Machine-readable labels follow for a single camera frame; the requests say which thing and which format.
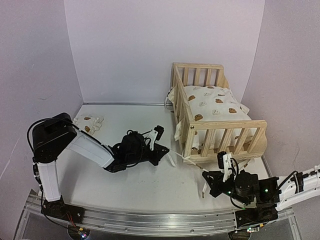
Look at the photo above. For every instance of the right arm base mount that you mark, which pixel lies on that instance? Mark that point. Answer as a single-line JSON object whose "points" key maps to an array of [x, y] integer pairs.
{"points": [[255, 216]]}

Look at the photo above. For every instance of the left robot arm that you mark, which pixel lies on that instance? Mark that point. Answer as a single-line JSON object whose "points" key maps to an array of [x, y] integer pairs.
{"points": [[49, 137]]}

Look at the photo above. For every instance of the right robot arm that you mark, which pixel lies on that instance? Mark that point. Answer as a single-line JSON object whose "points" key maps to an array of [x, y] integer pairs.
{"points": [[279, 192]]}

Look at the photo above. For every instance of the wooden pet bed frame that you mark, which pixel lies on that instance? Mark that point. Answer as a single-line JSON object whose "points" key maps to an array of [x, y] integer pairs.
{"points": [[252, 140]]}

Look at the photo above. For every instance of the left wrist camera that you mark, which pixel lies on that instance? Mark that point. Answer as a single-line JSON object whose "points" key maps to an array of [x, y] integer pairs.
{"points": [[154, 135]]}

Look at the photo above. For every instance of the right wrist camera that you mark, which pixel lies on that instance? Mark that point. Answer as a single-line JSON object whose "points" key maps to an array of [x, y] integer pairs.
{"points": [[225, 165]]}

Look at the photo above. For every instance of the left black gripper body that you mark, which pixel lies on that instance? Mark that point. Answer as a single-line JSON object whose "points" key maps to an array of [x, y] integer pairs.
{"points": [[153, 160]]}

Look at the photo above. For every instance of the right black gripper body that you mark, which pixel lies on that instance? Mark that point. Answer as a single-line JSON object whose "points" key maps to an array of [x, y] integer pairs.
{"points": [[217, 191]]}

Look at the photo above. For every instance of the aluminium front rail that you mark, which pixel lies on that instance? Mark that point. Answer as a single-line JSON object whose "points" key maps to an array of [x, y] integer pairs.
{"points": [[178, 224]]}

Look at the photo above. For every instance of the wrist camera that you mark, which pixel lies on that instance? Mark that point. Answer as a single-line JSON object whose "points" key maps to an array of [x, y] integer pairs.
{"points": [[154, 135], [225, 165]]}

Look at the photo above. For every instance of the bear print cushion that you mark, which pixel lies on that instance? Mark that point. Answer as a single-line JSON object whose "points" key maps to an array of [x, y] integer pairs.
{"points": [[209, 103]]}

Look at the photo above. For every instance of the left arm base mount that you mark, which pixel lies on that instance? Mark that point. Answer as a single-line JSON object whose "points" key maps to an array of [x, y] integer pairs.
{"points": [[58, 209]]}

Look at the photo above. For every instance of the small bear print pillow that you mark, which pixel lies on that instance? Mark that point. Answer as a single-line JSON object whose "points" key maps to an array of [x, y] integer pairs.
{"points": [[89, 123]]}

